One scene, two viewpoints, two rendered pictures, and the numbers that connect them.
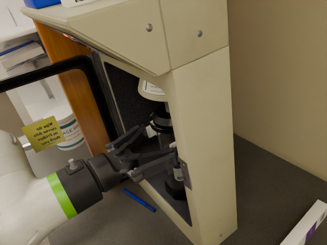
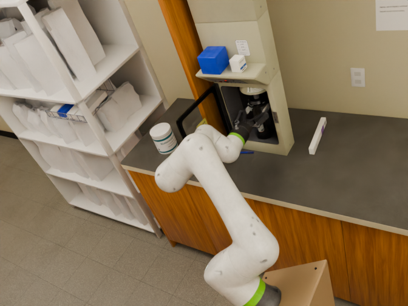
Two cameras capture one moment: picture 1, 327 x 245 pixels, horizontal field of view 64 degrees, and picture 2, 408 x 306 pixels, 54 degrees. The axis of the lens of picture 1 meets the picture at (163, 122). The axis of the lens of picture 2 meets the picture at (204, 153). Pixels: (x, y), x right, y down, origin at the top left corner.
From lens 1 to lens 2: 1.57 m
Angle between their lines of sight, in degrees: 15
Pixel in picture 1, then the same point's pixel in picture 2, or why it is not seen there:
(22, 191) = (228, 139)
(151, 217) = (254, 155)
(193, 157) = (277, 108)
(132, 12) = (263, 70)
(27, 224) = (237, 147)
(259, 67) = not seen: hidden behind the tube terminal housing
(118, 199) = not seen: hidden behind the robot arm
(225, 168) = (286, 112)
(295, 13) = (288, 40)
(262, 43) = not seen: hidden behind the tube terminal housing
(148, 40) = (266, 75)
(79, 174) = (241, 129)
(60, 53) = (198, 88)
